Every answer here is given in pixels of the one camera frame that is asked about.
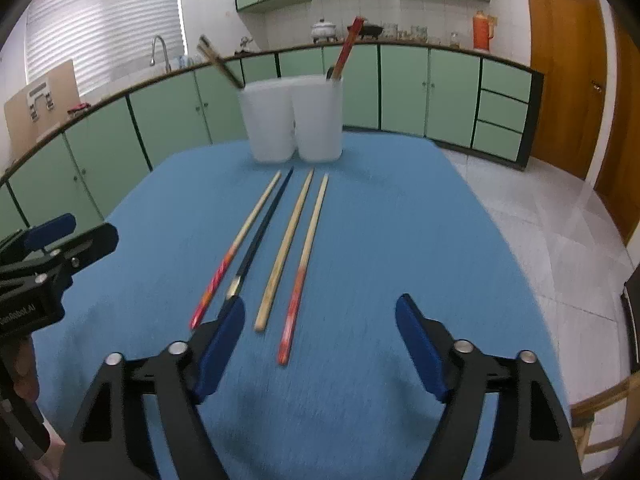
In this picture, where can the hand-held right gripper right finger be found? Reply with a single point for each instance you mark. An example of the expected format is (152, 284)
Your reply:
(420, 350)

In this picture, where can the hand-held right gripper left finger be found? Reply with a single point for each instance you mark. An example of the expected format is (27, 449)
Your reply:
(220, 345)

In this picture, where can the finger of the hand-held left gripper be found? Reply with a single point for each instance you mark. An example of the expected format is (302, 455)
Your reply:
(95, 242)
(50, 230)

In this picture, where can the red-tipped chopstick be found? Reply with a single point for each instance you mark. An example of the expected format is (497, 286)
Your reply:
(240, 242)
(348, 45)
(304, 270)

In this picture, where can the light wooden chopstick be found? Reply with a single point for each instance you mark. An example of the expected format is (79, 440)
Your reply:
(215, 66)
(220, 60)
(285, 250)

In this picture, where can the dark blue chopstick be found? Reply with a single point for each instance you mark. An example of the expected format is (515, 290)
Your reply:
(260, 235)

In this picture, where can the white two-compartment utensil holder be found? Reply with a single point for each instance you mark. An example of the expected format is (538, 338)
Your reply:
(315, 120)

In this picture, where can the person's left hand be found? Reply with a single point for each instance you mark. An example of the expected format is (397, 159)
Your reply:
(26, 367)

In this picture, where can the blue tablecloth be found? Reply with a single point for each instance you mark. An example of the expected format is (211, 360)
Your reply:
(375, 240)

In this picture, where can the red cloth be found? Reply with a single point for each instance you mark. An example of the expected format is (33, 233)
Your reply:
(79, 107)

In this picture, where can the brown cardboard box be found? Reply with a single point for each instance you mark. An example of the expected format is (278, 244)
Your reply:
(65, 80)

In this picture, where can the dark kitchen countertop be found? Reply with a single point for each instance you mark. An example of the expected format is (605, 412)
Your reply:
(127, 89)

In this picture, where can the wooden chair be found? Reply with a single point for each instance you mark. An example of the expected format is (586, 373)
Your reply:
(600, 400)

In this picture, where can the metal kitchen faucet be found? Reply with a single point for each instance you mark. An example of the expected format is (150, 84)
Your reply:
(165, 57)

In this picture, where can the dark object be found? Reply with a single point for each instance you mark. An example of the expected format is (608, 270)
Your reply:
(631, 330)

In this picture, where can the white window blinds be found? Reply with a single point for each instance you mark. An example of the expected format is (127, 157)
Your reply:
(100, 20)

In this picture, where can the green drawer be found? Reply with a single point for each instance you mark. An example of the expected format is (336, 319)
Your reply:
(496, 140)
(505, 80)
(500, 111)

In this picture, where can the small countertop kettle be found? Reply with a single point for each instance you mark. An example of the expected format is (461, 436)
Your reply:
(245, 45)

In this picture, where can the green base cabinets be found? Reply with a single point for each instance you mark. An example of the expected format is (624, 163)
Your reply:
(400, 90)

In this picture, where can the brown wooden door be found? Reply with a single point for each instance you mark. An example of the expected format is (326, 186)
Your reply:
(625, 160)
(560, 60)

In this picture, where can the glass jar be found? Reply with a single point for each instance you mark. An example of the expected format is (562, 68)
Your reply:
(454, 40)

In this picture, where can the white cooking pot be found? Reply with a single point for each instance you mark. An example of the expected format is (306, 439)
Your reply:
(323, 30)

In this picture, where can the black wok with lid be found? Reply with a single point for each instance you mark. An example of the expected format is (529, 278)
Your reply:
(372, 30)

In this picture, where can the orange thermos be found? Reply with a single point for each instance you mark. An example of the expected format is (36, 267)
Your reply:
(482, 32)

